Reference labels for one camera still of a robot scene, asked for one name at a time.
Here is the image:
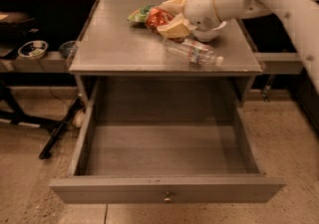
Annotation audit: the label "dark small bowl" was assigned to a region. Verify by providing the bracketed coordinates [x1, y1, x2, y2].
[59, 41, 77, 59]

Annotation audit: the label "green chip bag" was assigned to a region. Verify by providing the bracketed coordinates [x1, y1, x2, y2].
[128, 5, 155, 24]

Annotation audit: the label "white bowl with cables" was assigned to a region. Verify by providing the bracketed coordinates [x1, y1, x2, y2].
[18, 40, 49, 60]

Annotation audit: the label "metal drawer knob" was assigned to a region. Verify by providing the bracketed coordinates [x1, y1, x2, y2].
[163, 191, 173, 203]

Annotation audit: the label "black stand legs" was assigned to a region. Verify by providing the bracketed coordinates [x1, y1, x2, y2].
[0, 82, 83, 159]

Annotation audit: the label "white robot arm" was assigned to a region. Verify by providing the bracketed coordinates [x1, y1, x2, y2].
[157, 0, 319, 92]

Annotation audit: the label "grey cabinet with top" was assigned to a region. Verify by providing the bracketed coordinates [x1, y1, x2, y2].
[70, 0, 262, 101]

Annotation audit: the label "open grey top drawer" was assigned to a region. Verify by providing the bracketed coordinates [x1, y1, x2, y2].
[50, 78, 285, 204]

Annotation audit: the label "clear plastic water bottle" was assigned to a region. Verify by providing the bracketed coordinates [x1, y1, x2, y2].
[162, 38, 224, 66]

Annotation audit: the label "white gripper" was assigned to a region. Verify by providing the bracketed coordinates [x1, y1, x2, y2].
[157, 0, 220, 39]

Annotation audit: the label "white ceramic bowl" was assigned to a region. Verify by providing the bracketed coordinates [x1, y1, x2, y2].
[192, 21, 227, 43]

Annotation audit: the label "red coke can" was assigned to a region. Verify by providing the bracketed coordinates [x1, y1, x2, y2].
[145, 7, 173, 32]

